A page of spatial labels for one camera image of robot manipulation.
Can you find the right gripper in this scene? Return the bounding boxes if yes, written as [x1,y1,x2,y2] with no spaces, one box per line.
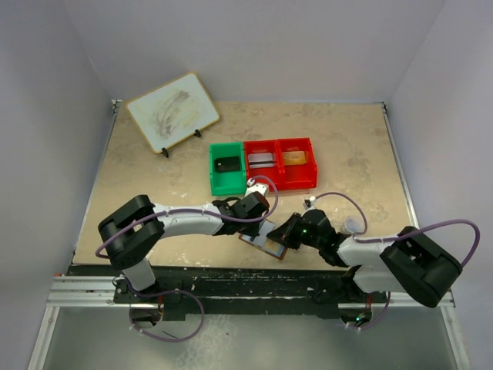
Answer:
[267,212,322,250]

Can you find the brown leather card holder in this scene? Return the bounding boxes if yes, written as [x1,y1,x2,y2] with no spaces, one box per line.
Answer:
[239,220,287,260]

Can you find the red plastic bin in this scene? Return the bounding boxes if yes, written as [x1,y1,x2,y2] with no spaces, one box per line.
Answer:
[243,140,286,190]
[277,137,318,190]

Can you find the green plastic bin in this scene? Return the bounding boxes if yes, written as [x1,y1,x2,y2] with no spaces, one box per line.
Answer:
[209,142,247,197]

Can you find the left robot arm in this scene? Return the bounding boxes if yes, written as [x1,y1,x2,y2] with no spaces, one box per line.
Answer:
[96,191,270,302]

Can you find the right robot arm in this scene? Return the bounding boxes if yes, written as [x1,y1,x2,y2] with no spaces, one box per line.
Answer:
[267,209,463,308]

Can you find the white magnetic stripe cards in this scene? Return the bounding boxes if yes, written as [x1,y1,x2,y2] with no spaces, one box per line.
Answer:
[247,153,276,169]

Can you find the black VIP card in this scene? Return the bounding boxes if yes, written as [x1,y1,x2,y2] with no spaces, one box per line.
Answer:
[214,156,242,173]

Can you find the gold VIP card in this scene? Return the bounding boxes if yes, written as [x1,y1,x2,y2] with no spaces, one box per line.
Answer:
[282,150,309,167]

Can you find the small clear round container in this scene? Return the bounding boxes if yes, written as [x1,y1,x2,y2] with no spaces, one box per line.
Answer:
[341,216,365,234]

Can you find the small whiteboard on stand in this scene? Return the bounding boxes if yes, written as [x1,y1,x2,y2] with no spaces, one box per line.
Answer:
[126,72,220,156]

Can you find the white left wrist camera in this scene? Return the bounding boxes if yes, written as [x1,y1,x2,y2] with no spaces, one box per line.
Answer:
[245,181,270,197]

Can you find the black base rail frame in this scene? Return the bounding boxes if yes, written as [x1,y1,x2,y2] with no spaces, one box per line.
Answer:
[50,265,386,321]

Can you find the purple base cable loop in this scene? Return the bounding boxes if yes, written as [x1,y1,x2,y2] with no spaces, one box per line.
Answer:
[128,288,207,343]

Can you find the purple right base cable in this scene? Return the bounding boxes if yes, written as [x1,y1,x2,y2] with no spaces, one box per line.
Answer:
[344,291,392,332]

